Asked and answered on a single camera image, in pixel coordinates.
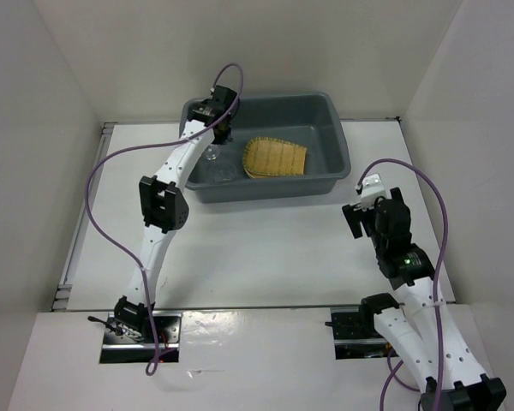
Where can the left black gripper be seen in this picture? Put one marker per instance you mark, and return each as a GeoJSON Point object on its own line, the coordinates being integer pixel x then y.
{"type": "Point", "coordinates": [226, 137]}

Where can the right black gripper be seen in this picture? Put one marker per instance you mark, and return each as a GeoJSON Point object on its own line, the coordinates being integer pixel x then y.
{"type": "Point", "coordinates": [353, 214]}

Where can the clear plastic cup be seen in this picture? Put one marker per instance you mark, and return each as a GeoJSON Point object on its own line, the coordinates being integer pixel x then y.
{"type": "Point", "coordinates": [222, 172]}
{"type": "Point", "coordinates": [211, 153]}

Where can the woven bamboo tray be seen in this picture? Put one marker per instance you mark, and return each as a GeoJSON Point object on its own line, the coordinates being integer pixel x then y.
{"type": "Point", "coordinates": [266, 157]}

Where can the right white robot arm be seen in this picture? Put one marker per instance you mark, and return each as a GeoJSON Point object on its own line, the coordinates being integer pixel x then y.
{"type": "Point", "coordinates": [414, 318]}

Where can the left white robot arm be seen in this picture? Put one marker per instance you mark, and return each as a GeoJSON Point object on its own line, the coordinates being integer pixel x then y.
{"type": "Point", "coordinates": [164, 208]}

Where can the grey plastic bin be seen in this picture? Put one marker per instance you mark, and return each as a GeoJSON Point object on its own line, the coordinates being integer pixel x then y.
{"type": "Point", "coordinates": [306, 118]}

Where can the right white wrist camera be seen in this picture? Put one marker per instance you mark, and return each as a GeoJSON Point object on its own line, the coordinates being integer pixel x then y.
{"type": "Point", "coordinates": [369, 190]}

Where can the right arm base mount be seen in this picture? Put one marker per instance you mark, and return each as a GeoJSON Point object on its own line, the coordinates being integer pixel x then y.
{"type": "Point", "coordinates": [352, 339]}

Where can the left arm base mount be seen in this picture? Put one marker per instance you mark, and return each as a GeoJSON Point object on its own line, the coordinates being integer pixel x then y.
{"type": "Point", "coordinates": [120, 345]}

